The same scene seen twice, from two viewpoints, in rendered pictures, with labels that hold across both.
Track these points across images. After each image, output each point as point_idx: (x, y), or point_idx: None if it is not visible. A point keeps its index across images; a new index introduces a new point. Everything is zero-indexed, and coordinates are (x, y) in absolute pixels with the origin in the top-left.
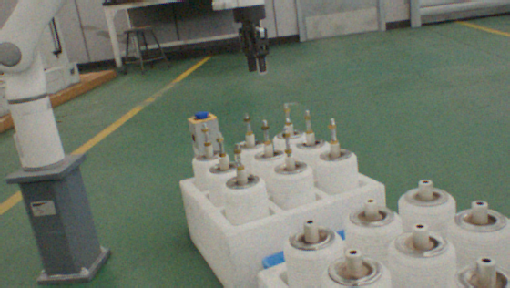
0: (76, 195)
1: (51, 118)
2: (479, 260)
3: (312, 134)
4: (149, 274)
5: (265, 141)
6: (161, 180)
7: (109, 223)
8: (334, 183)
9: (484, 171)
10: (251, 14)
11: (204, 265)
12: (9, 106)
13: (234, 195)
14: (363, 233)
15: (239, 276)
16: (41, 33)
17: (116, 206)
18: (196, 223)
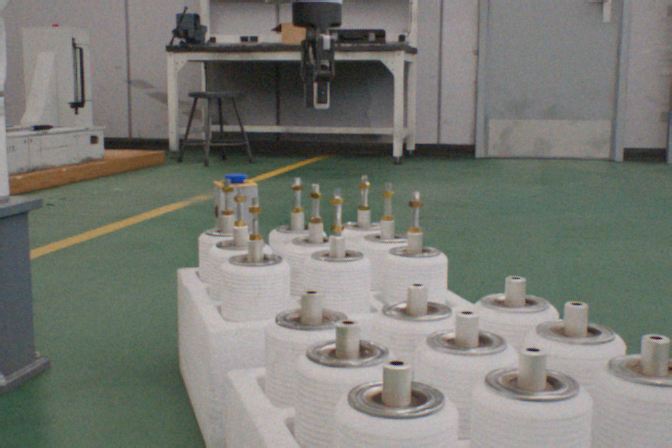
0: (12, 255)
1: (0, 131)
2: (523, 348)
3: (391, 222)
4: (96, 400)
5: (312, 217)
6: (170, 293)
7: (66, 333)
8: (403, 293)
9: None
10: (317, 13)
11: (184, 402)
12: None
13: (235, 274)
14: (393, 328)
15: (218, 403)
16: (10, 0)
17: (86, 314)
18: (185, 334)
